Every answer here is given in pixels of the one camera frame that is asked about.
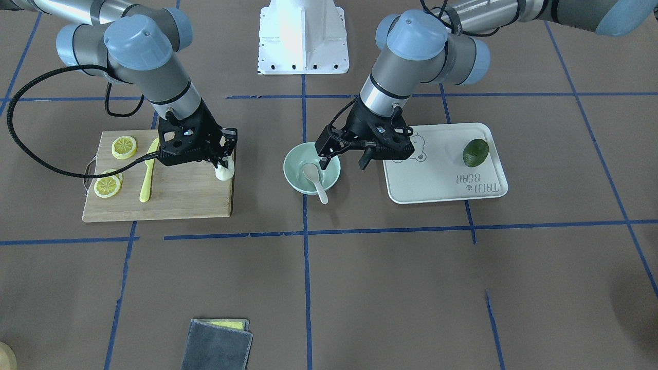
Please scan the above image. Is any grey folded cloth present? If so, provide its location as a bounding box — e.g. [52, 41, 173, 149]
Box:
[181, 319, 253, 369]

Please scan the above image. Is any mint green bowl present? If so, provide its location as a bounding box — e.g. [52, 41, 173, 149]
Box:
[283, 141, 341, 195]

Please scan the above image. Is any yellow sponge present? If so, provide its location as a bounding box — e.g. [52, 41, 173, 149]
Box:
[199, 318, 250, 331]

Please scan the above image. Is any green avocado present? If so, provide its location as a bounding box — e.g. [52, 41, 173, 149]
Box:
[462, 138, 489, 168]

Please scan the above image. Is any wooden cutting board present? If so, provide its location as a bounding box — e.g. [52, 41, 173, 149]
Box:
[82, 161, 233, 223]

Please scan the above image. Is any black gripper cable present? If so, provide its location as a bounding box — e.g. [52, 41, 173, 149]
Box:
[6, 65, 160, 179]

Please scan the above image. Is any white bear tray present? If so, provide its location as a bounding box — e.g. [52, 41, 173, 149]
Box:
[383, 122, 508, 204]

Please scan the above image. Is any lemon slice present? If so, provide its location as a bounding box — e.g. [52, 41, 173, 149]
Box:
[111, 136, 138, 161]
[93, 173, 124, 198]

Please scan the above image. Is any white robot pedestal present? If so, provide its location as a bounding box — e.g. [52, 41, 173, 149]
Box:
[257, 1, 350, 75]

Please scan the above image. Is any white ceramic spoon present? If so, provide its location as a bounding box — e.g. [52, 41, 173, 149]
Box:
[302, 162, 328, 205]

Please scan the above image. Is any yellow plastic knife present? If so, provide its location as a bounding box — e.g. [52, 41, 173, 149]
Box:
[139, 137, 159, 203]

